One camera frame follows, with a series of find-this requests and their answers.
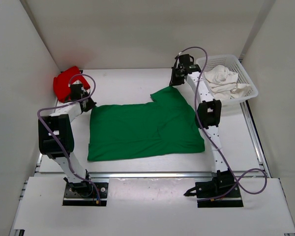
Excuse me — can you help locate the green t shirt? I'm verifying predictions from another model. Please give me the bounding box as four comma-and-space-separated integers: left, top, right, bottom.
87, 87, 205, 162

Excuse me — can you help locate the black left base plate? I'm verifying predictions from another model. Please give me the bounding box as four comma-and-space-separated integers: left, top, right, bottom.
62, 180, 109, 207

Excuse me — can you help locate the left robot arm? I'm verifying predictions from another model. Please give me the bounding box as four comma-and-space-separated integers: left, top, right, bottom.
37, 83, 96, 197

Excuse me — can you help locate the white cloth in basket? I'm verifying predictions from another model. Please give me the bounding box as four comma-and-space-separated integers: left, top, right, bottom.
204, 65, 251, 100

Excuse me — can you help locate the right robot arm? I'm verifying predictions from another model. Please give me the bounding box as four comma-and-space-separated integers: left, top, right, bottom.
169, 54, 231, 177

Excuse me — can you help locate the red t shirt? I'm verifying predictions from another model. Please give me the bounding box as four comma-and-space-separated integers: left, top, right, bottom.
53, 66, 90, 103

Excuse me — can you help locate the white plastic basket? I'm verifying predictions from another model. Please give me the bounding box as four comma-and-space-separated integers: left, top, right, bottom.
195, 54, 258, 105

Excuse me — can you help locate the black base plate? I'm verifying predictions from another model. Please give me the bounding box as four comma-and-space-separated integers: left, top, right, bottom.
184, 175, 244, 208
62, 180, 109, 207

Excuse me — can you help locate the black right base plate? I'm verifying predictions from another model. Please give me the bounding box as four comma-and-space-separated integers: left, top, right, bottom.
184, 175, 244, 208

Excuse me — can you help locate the aluminium rail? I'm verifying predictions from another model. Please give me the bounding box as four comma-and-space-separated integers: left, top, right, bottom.
34, 171, 264, 178

